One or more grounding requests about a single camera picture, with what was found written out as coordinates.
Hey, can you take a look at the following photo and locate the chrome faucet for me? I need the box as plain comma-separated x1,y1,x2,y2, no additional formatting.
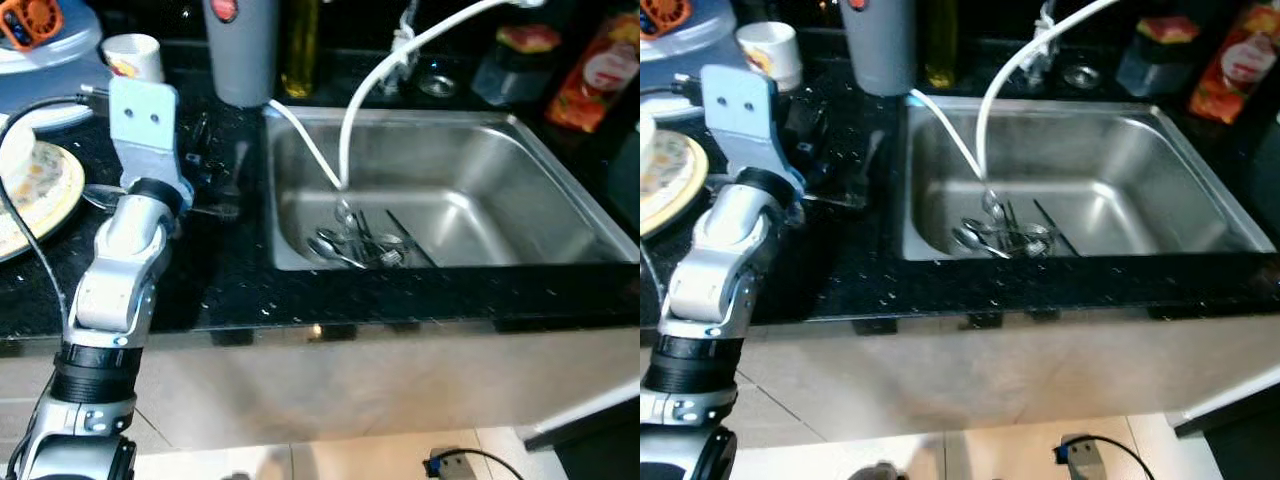
1028,0,1063,76
388,0,429,86

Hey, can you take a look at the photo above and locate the black low unit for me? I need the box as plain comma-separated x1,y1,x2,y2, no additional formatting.
520,395,641,480
1175,385,1280,480

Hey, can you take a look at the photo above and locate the floral print plate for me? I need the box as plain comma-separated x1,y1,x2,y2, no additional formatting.
0,143,76,251
640,130,698,226

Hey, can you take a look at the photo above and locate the grey tumbler with red button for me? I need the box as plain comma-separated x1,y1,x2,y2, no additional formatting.
203,0,282,109
840,0,917,98

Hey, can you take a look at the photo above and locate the stainless steel sink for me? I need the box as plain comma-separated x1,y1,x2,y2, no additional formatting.
262,95,641,273
903,95,1276,263

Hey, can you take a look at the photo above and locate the white cartoon print mug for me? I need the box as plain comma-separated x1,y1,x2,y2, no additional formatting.
736,22,804,93
102,33,166,84

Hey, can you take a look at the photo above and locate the olive oil bottle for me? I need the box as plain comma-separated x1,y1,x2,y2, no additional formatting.
920,0,959,89
280,0,322,99

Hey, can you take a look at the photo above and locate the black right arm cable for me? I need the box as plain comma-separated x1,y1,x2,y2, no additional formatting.
1085,433,1159,480
455,447,528,480

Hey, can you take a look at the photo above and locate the red yellow sponge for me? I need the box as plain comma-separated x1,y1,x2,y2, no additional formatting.
497,25,564,54
1137,15,1201,44

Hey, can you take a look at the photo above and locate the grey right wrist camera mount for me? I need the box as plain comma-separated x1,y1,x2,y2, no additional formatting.
1055,433,1104,480
427,450,473,480

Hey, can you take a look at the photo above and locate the white round kitchen appliance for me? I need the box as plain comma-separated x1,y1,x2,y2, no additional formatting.
640,0,741,121
0,0,113,133

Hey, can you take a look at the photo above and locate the cream plate red rim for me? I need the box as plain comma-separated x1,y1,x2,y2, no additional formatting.
640,128,710,239
0,140,88,264

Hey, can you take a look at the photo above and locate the beige counter cabinet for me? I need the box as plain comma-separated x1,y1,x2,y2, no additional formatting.
640,310,1280,446
0,318,641,456

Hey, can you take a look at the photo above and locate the orange red carton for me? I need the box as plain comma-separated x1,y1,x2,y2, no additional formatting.
1188,3,1280,126
545,12,641,134

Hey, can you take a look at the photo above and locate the large metal spoon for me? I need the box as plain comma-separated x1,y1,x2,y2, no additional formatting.
800,192,868,212
83,183,243,221

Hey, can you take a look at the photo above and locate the black knife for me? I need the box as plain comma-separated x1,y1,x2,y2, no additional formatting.
1032,198,1083,258
385,208,441,269

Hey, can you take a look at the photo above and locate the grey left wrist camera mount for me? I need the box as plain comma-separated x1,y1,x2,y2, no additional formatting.
700,64,807,201
107,77,197,206

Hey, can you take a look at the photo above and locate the white flexible hose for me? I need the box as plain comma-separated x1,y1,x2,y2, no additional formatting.
265,0,549,193
908,0,1121,183

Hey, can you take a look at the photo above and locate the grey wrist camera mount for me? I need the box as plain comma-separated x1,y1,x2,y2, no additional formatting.
427,450,473,480
700,64,807,201
1055,433,1104,480
107,77,197,206

